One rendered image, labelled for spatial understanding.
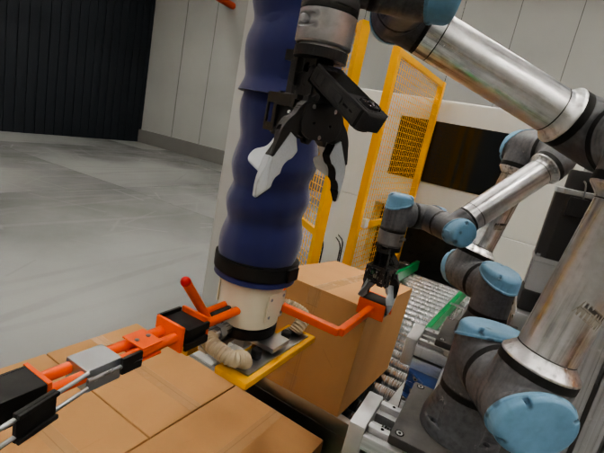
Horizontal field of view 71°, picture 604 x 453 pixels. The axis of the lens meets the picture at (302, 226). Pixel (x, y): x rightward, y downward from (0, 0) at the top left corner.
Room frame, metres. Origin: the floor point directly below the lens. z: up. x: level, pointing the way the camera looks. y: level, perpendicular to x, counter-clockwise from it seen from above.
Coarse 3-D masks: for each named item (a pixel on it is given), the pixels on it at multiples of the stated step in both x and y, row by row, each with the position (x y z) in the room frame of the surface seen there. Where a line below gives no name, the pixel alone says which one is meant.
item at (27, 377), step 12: (12, 372) 0.58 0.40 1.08; (24, 372) 0.59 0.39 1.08; (36, 372) 0.59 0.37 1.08; (0, 384) 0.55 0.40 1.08; (12, 384) 0.56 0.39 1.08; (24, 384) 0.56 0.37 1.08; (36, 384) 0.57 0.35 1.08; (48, 384) 0.57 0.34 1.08; (0, 396) 0.53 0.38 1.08; (12, 396) 0.53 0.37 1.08; (24, 396) 0.54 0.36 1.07; (36, 396) 0.56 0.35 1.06; (0, 408) 0.52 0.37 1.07; (12, 408) 0.53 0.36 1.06; (0, 420) 0.52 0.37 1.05
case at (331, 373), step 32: (288, 288) 1.46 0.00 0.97; (320, 288) 1.42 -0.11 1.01; (352, 288) 1.55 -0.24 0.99; (288, 320) 1.43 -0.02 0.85; (384, 320) 1.53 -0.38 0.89; (320, 352) 1.35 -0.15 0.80; (352, 352) 1.31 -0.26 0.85; (384, 352) 1.66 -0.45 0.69; (288, 384) 1.38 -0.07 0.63; (320, 384) 1.33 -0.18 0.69; (352, 384) 1.35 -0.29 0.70
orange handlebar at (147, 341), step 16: (224, 304) 1.01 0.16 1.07; (288, 304) 1.08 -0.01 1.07; (224, 320) 0.95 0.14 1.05; (304, 320) 1.04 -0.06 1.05; (320, 320) 1.03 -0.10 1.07; (352, 320) 1.07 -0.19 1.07; (128, 336) 0.77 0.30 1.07; (144, 336) 0.78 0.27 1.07; (176, 336) 0.81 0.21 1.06; (128, 352) 0.72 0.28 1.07; (144, 352) 0.74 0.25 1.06; (160, 352) 0.78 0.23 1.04; (64, 368) 0.64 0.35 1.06; (64, 384) 0.60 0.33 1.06; (80, 384) 0.62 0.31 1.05
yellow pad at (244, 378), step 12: (288, 324) 1.21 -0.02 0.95; (288, 336) 1.09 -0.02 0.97; (300, 336) 1.14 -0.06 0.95; (312, 336) 1.16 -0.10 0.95; (252, 348) 0.98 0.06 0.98; (288, 348) 1.06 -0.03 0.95; (300, 348) 1.09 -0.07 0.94; (264, 360) 0.97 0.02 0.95; (276, 360) 0.99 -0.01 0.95; (216, 372) 0.91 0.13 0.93; (228, 372) 0.90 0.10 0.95; (240, 372) 0.91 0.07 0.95; (252, 372) 0.91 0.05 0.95; (264, 372) 0.94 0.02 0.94; (240, 384) 0.88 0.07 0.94; (252, 384) 0.89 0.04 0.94
